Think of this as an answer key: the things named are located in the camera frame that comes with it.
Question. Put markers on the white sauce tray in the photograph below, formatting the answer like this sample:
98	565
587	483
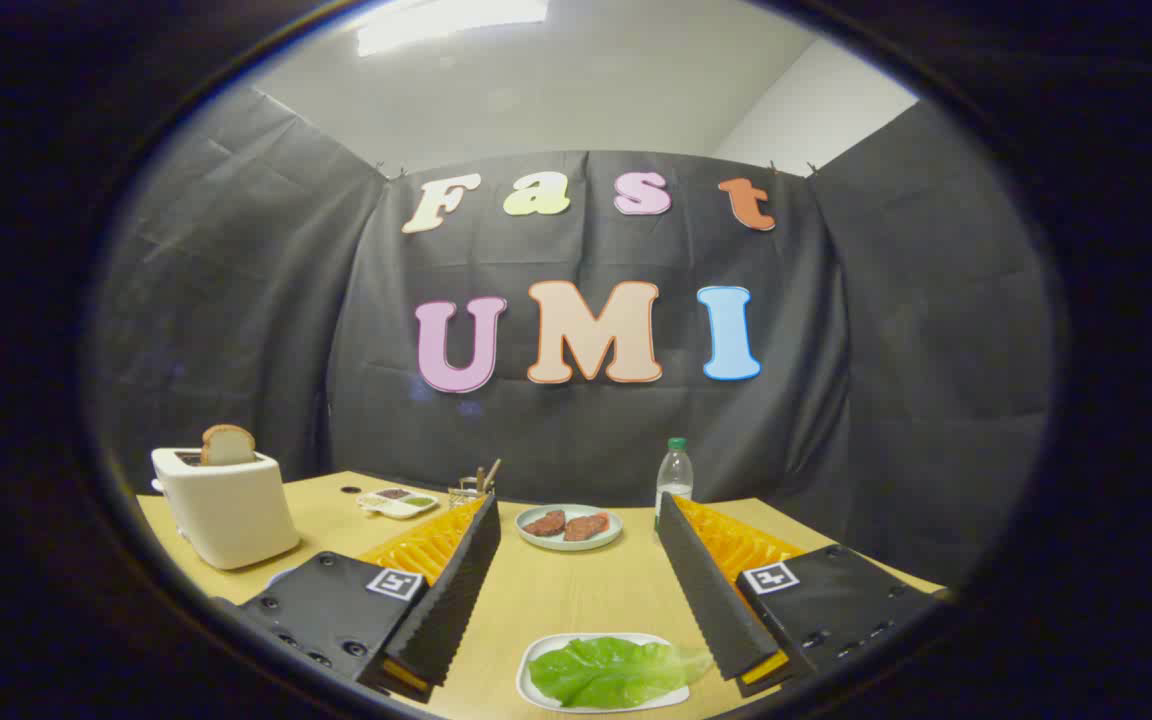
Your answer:
398	501

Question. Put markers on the brown meat patty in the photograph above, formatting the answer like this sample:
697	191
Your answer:
587	526
544	523

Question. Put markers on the clear utensil holder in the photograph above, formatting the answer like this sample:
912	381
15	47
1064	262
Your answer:
469	491

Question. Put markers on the black backdrop cloth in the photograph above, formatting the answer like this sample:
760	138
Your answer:
586	420

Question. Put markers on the green lettuce leaf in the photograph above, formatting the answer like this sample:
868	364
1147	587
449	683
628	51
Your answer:
616	672

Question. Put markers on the rectangular white plate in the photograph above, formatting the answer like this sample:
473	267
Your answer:
546	650

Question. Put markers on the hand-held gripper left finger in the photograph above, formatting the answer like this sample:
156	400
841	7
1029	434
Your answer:
451	590

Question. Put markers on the round white plate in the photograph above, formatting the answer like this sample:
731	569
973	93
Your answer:
569	527

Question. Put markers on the toast bread slice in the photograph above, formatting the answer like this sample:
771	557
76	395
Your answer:
227	445

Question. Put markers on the white toaster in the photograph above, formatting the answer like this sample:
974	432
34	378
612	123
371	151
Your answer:
231	505

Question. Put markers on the clear plastic bottle green cap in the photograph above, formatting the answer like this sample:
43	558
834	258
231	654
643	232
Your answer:
673	485

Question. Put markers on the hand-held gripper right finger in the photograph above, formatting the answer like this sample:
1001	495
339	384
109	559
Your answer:
711	590

